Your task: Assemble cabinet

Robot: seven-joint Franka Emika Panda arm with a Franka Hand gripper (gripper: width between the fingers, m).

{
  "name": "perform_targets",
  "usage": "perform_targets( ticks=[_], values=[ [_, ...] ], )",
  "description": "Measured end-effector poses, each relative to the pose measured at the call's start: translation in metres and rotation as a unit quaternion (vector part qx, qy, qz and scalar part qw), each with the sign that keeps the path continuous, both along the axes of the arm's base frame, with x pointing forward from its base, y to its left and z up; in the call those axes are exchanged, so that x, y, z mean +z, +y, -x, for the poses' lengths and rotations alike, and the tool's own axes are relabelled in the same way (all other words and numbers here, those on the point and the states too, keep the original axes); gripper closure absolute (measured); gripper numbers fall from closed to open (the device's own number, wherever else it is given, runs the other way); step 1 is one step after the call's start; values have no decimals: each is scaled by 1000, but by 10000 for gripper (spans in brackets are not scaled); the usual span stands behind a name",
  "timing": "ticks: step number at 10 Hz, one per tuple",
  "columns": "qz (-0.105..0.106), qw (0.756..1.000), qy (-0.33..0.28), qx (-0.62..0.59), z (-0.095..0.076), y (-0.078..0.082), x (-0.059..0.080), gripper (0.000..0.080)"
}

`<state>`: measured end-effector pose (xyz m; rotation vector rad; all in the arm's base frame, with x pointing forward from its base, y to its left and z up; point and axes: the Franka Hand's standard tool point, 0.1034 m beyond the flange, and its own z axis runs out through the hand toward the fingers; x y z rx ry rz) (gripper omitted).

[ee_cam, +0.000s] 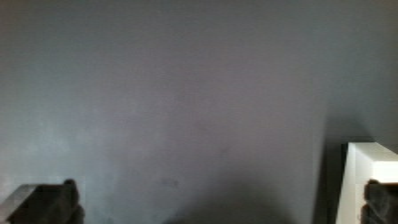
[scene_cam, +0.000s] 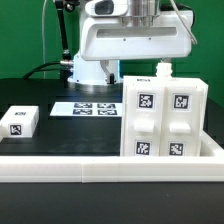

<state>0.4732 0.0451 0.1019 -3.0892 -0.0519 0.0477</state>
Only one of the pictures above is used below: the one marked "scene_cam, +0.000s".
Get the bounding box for white base tag plate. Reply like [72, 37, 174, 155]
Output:
[50, 102, 122, 117]

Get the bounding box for white cabinet top block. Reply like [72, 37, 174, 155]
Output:
[0, 106, 39, 138]

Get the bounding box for black cable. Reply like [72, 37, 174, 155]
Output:
[22, 61, 68, 80]

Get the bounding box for white cabinet body box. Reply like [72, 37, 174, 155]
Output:
[120, 76, 208, 157]

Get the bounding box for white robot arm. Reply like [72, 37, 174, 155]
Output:
[69, 0, 195, 87]

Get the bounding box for white U-shaped obstacle fence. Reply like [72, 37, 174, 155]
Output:
[0, 133, 224, 183]

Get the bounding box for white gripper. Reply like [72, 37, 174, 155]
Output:
[80, 9, 192, 84]

